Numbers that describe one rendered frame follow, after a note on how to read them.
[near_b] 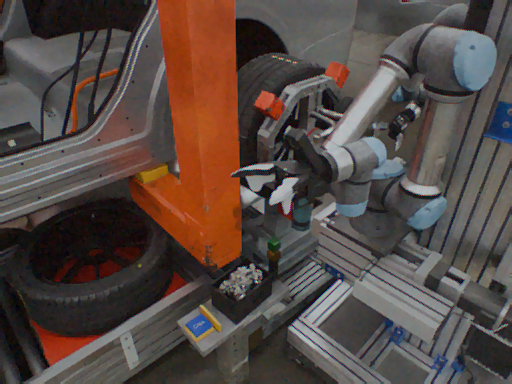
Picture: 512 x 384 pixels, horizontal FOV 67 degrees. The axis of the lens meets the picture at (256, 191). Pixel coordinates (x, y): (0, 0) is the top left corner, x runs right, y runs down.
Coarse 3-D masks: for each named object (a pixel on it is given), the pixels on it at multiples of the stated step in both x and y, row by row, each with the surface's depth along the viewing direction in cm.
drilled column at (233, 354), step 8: (232, 336) 150; (240, 336) 154; (224, 344) 154; (232, 344) 152; (240, 344) 156; (224, 352) 158; (232, 352) 155; (240, 352) 159; (224, 360) 161; (232, 360) 158; (240, 360) 162; (224, 368) 165; (232, 368) 161; (240, 368) 165; (248, 368) 171; (224, 376) 169; (232, 376) 164; (240, 376) 169
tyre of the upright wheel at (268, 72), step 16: (256, 64) 168; (272, 64) 165; (288, 64) 163; (304, 64) 164; (240, 80) 165; (256, 80) 161; (272, 80) 157; (288, 80) 161; (304, 80) 168; (240, 96) 162; (256, 96) 157; (240, 112) 160; (256, 112) 157; (240, 128) 160; (256, 128) 160; (240, 144) 161; (240, 160) 164; (256, 192) 179; (272, 192) 186
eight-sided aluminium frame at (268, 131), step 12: (300, 84) 161; (312, 84) 160; (324, 84) 165; (336, 84) 170; (288, 96) 157; (300, 96) 157; (336, 96) 174; (288, 108) 156; (264, 132) 156; (276, 132) 157; (264, 144) 158; (264, 156) 161
